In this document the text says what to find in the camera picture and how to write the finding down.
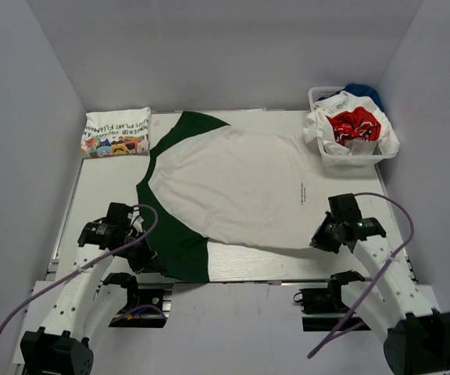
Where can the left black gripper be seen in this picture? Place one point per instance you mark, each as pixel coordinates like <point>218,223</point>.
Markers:
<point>138,265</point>

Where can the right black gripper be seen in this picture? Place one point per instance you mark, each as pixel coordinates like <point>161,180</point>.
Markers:
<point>320,241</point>

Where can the white green raglan t-shirt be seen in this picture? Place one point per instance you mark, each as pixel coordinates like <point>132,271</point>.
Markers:
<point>208,181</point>

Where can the white red print t-shirt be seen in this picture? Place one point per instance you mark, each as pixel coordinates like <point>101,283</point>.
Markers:
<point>350,125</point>

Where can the blue t-shirt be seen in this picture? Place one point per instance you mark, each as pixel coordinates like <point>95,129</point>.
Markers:
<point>362,90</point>

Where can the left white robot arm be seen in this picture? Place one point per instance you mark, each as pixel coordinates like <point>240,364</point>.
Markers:
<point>101,289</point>

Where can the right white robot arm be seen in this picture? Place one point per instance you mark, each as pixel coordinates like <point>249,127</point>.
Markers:
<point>414,333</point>

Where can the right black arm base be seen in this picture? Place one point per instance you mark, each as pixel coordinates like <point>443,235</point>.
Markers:
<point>322,307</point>

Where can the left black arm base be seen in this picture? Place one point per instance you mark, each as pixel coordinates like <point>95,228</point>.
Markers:
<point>146,306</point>

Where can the white plastic basket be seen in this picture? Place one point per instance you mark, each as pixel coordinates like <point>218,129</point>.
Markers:
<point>319,93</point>

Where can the folded white cartoon t-shirt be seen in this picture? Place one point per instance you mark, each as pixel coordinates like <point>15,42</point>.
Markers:
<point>113,133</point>

